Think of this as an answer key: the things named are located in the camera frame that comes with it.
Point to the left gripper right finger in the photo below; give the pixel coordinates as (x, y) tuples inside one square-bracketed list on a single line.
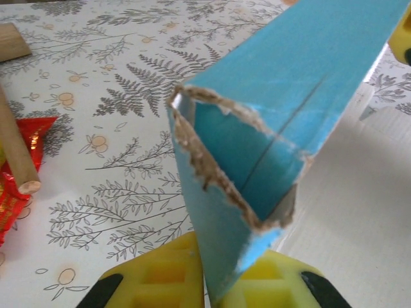
[(276, 285)]

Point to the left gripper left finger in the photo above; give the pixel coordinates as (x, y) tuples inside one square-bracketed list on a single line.
[(154, 279)]

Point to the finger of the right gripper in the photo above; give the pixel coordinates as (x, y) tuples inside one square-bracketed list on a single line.
[(403, 41)]

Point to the blue paper box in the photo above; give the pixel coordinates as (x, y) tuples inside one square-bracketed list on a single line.
[(289, 80)]

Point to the red snack packet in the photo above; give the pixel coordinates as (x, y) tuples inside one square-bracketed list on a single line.
[(35, 134)]

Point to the small wooden mallet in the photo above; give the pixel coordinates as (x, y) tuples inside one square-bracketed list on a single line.
[(16, 147)]

